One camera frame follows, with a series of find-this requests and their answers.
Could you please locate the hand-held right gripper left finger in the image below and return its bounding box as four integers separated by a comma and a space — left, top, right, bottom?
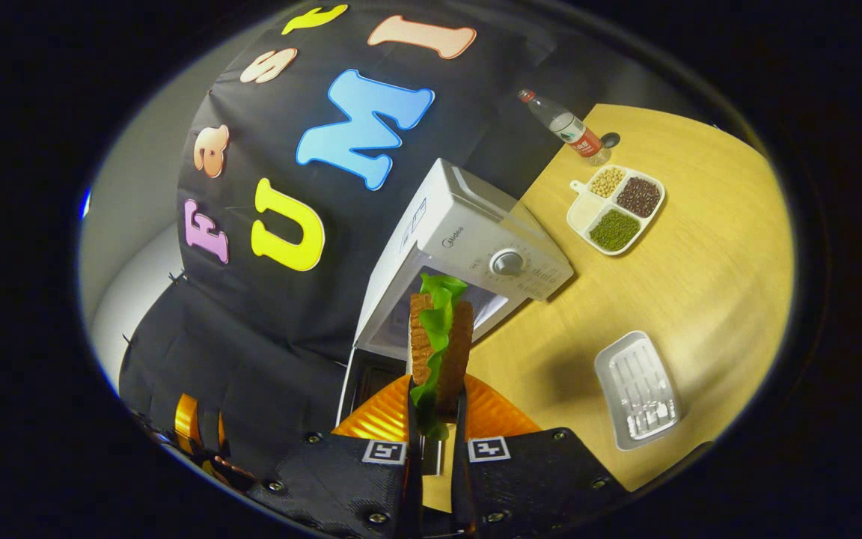
246, 373, 426, 539

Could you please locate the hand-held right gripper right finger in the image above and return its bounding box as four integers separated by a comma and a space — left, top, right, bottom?
450, 373, 630, 539

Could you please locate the sandwich with lettuce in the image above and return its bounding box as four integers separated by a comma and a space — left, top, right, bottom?
407, 273, 475, 442

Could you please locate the white microwave oven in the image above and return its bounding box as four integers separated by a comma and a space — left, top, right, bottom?
336, 157, 575, 429

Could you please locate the small white plastic tray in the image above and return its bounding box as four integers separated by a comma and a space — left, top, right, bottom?
594, 331, 681, 451

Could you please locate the white divided bean dish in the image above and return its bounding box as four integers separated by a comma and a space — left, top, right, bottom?
567, 165, 666, 257

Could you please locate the clear water bottle red label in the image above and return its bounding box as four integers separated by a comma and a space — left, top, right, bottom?
519, 88, 611, 165

